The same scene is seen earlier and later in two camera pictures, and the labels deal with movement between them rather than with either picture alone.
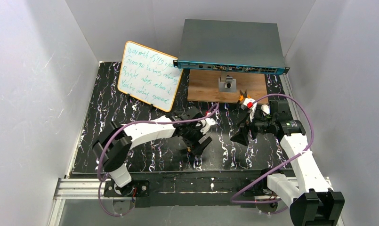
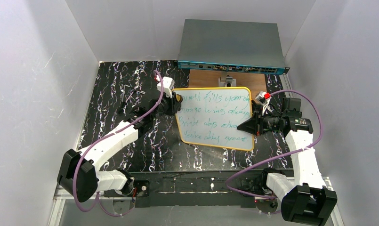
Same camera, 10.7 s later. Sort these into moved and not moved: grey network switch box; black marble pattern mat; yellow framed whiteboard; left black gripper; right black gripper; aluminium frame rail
Moved: yellow framed whiteboard; left black gripper
Not moved: black marble pattern mat; right black gripper; aluminium frame rail; grey network switch box
